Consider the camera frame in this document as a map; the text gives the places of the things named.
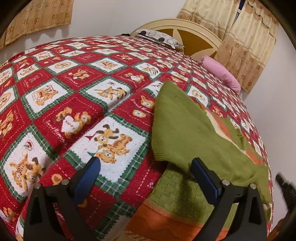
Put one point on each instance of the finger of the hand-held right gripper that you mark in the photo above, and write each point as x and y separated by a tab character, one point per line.
285	192

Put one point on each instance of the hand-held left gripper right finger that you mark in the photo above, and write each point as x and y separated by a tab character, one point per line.
204	176

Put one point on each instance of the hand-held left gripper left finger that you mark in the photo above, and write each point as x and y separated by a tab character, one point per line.
89	176

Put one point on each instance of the green knitted sweater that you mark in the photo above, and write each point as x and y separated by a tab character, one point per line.
185	125

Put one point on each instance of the red printed bear blanket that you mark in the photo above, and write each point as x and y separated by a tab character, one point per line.
69	92

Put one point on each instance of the pink pillow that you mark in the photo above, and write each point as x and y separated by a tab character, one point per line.
219	69

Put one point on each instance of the beige floral curtain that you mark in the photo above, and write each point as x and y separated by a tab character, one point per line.
249	46
203	14

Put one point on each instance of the grey patterned pillow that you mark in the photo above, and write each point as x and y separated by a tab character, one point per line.
157	36

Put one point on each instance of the cream bed headboard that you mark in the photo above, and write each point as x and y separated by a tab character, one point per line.
185	23

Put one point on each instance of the tan floral curtain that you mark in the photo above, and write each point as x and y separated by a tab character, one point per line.
34	16

